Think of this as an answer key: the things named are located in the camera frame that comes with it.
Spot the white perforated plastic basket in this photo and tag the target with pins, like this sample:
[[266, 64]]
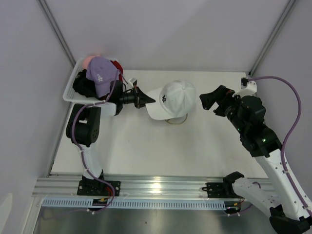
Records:
[[70, 95]]

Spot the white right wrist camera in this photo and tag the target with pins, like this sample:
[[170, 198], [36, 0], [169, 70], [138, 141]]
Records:
[[248, 88]]

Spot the left aluminium frame post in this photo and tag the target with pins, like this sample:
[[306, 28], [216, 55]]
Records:
[[43, 4]]

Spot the aluminium frame post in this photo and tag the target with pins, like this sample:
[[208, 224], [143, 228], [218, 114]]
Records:
[[273, 35], [43, 4]]

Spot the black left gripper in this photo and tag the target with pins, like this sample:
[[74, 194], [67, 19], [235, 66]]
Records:
[[141, 99]]

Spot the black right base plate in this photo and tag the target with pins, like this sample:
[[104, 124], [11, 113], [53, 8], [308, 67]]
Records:
[[219, 190]]

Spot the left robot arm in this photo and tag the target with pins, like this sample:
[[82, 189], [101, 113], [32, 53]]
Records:
[[84, 125]]

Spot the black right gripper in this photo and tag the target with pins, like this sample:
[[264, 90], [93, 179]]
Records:
[[207, 100]]

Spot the pink cap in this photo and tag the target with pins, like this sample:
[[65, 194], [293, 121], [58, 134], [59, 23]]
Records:
[[87, 60]]

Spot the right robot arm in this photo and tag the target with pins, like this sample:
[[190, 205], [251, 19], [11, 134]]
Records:
[[290, 212]]

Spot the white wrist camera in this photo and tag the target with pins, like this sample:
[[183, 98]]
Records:
[[133, 82], [248, 88]]

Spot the red cap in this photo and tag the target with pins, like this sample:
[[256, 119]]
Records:
[[119, 67]]

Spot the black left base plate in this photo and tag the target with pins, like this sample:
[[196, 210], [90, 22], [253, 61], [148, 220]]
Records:
[[91, 187]]

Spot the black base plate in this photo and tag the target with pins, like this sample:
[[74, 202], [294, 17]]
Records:
[[219, 190], [91, 187]]

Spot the aluminium mounting rail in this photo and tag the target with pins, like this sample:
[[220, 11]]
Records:
[[131, 186]]

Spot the purple cap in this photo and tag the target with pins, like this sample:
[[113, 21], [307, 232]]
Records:
[[102, 72]]

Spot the black cap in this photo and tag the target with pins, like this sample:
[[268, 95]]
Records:
[[84, 86]]

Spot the white slotted cable duct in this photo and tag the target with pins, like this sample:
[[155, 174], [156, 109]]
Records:
[[120, 203]]

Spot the white NY cap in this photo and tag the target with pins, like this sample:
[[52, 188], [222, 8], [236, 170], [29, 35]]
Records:
[[175, 99]]

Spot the right aluminium frame post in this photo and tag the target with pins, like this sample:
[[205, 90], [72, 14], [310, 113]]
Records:
[[273, 35]]

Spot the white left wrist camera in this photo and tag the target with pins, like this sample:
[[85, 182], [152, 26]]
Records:
[[133, 82]]

